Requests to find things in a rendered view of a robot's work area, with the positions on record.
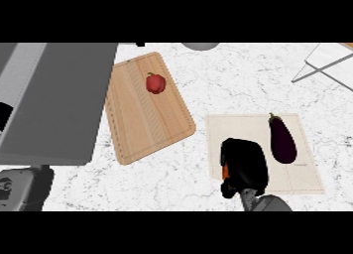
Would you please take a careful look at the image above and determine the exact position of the wooden cutting board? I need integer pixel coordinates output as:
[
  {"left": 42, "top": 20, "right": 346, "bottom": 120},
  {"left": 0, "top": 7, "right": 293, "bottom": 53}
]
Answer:
[{"left": 103, "top": 52, "right": 197, "bottom": 166}]

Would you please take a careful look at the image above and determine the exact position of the red bell pepper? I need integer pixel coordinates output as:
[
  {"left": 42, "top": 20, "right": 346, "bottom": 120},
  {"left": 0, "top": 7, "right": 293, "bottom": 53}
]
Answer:
[{"left": 144, "top": 71, "right": 168, "bottom": 95}]

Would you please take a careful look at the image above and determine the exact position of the dark purple eggplant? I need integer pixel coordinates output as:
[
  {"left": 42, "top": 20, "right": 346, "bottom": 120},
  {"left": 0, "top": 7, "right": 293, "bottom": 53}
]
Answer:
[{"left": 266, "top": 112, "right": 297, "bottom": 165}]

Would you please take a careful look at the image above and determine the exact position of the grey round object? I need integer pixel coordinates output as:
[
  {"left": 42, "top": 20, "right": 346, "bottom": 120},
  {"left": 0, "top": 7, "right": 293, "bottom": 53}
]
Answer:
[{"left": 179, "top": 42, "right": 221, "bottom": 52}]

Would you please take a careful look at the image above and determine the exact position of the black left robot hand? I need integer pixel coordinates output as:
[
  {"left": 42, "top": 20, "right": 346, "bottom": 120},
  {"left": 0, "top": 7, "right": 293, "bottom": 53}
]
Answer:
[{"left": 0, "top": 101, "right": 14, "bottom": 133}]

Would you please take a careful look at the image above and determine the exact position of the beige placemat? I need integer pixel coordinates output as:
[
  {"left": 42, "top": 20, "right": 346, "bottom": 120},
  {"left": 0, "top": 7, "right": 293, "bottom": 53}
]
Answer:
[{"left": 204, "top": 113, "right": 326, "bottom": 195}]

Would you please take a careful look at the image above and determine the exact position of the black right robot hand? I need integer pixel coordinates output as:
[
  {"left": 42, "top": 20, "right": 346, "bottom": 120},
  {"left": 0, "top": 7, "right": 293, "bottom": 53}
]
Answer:
[{"left": 218, "top": 137, "right": 269, "bottom": 199}]

